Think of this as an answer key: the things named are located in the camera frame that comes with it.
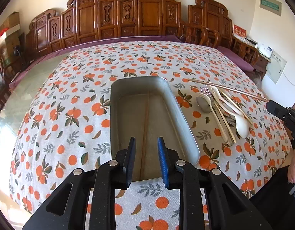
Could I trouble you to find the metal spoon round bowl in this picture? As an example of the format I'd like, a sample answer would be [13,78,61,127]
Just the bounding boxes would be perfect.
[196,97,211,113]

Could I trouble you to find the rectangular metal tray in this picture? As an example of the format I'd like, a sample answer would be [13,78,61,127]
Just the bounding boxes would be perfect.
[110,76,200,182]

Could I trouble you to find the metal fork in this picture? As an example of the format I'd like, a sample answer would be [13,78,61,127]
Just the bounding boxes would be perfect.
[200,85,212,99]

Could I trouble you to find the white plastic soup spoon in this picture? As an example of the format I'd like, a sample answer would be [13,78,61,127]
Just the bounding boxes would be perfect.
[233,115,250,138]

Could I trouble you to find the white plastic long spoon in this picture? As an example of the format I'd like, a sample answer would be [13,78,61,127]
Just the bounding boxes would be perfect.
[207,85,243,117]

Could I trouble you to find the white electrical cabinet door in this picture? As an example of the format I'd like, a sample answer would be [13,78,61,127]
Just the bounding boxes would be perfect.
[266,51,287,84]

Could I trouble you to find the wooden side table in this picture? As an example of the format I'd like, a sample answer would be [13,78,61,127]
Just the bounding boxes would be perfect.
[230,36,270,79]

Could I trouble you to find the purple armchair cushion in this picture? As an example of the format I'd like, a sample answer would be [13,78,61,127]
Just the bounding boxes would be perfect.
[217,46,254,72]

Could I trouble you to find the red gift box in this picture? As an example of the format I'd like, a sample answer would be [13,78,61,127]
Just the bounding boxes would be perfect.
[233,24,247,39]

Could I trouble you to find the carved wooden armchair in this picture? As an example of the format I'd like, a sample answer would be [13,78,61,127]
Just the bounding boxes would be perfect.
[188,0,259,66]

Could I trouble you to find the wooden dining chair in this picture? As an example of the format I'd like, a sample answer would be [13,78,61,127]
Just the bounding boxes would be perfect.
[0,47,11,115]

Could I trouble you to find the purple sofa cushion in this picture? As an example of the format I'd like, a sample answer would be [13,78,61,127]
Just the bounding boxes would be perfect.
[9,35,182,91]

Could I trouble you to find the black desk lamp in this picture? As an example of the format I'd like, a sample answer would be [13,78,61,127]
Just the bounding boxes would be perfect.
[13,45,27,65]

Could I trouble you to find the carved wooden sofa bench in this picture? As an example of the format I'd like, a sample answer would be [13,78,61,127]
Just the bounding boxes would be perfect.
[25,0,181,60]

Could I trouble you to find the stacked cardboard boxes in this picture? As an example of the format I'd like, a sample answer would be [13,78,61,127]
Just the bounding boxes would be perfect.
[0,24,21,65]

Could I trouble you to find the cardboard box on top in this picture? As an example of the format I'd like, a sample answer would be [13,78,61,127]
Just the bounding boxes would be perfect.
[0,11,20,31]

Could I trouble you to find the grey wall panel box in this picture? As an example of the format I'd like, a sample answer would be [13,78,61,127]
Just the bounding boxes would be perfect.
[260,0,282,16]

